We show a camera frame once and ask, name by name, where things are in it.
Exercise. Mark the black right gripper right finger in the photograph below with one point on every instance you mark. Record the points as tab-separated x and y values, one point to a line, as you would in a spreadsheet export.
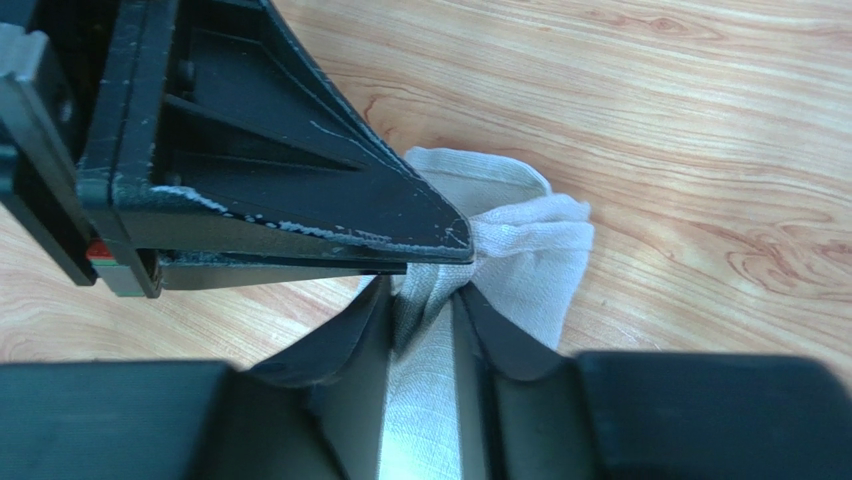
521	406

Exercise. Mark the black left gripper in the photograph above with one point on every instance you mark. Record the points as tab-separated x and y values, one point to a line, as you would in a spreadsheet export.
71	140

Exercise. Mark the beige cloth napkin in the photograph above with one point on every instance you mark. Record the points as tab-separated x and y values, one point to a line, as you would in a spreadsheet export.
532	249

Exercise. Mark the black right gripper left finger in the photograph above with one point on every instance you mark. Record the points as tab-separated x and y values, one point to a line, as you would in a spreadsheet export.
312	411

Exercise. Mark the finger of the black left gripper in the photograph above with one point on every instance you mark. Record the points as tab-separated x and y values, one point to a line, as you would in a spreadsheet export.
258	152
194	270

